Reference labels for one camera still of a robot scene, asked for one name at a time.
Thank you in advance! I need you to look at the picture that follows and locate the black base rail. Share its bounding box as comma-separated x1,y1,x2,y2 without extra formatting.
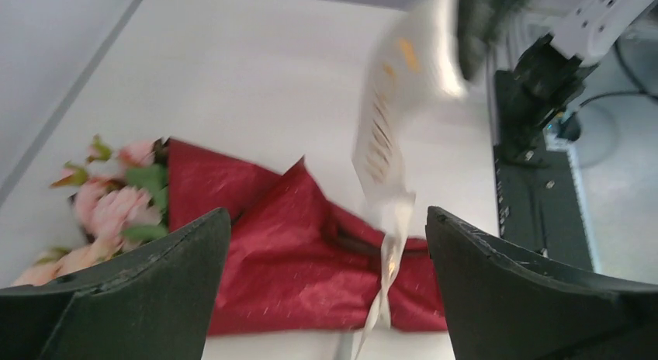
491,70,595,272

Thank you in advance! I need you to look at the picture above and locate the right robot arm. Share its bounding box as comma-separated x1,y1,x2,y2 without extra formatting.
456,0,656,164

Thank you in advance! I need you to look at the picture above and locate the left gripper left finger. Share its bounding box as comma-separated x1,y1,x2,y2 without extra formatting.
1,209,230,359

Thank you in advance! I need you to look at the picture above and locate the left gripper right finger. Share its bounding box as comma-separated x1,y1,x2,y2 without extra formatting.
426,206,657,359

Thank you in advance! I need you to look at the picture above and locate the red wrapping paper sheet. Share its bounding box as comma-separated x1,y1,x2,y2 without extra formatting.
165,138,449,338

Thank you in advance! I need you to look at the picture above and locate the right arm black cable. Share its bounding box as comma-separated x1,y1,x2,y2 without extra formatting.
555,39,658,143

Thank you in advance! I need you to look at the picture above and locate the cream ribbon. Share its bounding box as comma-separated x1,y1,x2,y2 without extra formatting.
335,0,469,359

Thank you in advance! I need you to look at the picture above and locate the pink flower stem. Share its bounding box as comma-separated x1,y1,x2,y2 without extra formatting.
72,180,162,246
49,134,156,189
11,239,124,289

